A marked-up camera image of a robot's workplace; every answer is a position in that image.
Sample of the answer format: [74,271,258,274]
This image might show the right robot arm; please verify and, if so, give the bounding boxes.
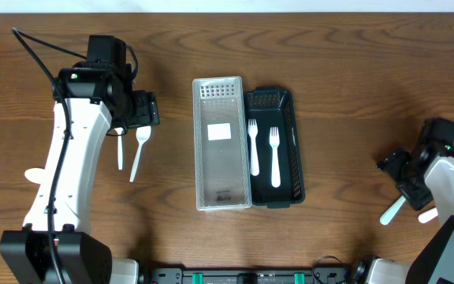
[348,118,454,284]

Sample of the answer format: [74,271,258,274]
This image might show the white plastic spoon horizontal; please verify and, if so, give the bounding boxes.
[24,168,47,185]

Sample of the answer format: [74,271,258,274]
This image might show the black plastic perforated basket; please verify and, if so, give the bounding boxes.
[244,87,305,208]

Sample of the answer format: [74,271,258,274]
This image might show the clear plastic perforated basket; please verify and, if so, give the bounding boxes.
[192,77,252,211]

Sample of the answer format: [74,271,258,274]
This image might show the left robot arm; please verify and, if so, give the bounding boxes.
[0,35,159,283]

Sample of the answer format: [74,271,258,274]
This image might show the white plastic spoon upright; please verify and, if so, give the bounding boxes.
[115,127,125,170]

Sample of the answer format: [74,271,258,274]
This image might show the white plastic spoon right side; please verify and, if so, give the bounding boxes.
[418,207,438,223]

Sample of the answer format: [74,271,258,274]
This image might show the white plastic spoon tilted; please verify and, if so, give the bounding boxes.
[129,126,151,183]

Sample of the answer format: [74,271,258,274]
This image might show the white plastic fork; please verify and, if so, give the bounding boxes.
[379,196,406,226]
[247,118,260,176]
[269,127,281,188]

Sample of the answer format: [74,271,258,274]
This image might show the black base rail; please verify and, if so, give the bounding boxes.
[137,265,367,284]

